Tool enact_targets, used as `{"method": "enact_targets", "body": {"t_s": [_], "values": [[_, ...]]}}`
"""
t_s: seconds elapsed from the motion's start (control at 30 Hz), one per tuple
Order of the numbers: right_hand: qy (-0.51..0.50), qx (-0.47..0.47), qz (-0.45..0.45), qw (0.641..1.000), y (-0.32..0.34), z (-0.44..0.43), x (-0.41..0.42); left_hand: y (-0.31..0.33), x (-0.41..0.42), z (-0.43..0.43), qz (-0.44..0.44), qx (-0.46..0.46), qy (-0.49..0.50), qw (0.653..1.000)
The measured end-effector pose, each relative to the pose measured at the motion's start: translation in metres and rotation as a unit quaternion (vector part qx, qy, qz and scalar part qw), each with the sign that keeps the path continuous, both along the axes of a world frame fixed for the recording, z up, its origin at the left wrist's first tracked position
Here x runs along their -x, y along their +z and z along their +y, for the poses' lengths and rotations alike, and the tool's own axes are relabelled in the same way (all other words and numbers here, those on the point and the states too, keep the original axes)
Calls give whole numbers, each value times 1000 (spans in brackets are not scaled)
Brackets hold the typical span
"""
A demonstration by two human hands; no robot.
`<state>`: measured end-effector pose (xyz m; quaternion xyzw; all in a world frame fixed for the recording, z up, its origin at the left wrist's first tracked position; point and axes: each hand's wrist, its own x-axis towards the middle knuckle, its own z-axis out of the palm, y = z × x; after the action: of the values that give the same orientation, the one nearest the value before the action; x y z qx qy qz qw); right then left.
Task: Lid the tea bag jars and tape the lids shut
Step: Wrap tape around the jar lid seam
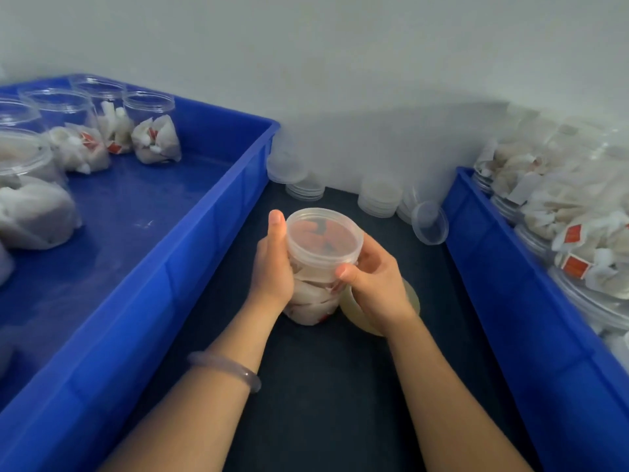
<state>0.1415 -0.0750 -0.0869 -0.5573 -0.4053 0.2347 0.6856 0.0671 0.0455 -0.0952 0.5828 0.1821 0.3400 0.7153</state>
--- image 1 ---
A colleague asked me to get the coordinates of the person's right forearm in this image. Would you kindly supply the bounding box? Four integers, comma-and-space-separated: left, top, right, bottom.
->
386, 313, 535, 472

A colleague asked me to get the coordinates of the translucent screw lid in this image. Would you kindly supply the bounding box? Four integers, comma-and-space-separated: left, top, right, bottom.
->
285, 207, 365, 272

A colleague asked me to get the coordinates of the clear tape roll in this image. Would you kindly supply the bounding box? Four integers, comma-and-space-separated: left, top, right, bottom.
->
339, 277, 422, 338

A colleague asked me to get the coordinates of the translucent loose lid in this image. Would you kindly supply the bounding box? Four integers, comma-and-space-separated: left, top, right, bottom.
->
411, 200, 450, 246
267, 136, 309, 185

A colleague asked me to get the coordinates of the person's left hand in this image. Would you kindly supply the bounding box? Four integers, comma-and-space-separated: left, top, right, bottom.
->
247, 209, 295, 315

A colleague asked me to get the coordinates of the translucent grey bangle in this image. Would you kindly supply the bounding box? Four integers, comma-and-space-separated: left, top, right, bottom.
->
186, 351, 262, 394

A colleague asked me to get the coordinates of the clear packet-filled jar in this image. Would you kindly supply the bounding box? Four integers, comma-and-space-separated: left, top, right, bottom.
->
282, 207, 365, 326

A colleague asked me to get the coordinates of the person's right hand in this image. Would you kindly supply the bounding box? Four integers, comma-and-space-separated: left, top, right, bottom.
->
336, 233, 419, 336

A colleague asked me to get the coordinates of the group of open filled jars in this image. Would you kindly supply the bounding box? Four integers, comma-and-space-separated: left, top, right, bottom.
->
0, 74, 183, 286

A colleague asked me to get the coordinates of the person's left forearm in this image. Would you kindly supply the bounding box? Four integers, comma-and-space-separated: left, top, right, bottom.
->
98, 296, 292, 472

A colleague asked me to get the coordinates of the stack of translucent lids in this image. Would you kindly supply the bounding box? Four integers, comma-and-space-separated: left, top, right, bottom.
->
285, 175, 326, 202
357, 174, 404, 219
396, 186, 419, 225

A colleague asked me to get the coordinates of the large blue plastic bin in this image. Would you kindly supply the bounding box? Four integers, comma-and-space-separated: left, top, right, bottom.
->
442, 166, 629, 472
0, 73, 281, 472

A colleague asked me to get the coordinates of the bundle of white packets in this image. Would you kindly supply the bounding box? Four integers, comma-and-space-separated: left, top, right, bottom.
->
285, 263, 346, 326

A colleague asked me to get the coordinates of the heap of overfilled jars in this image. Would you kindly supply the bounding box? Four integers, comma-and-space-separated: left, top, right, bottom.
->
472, 110, 629, 362

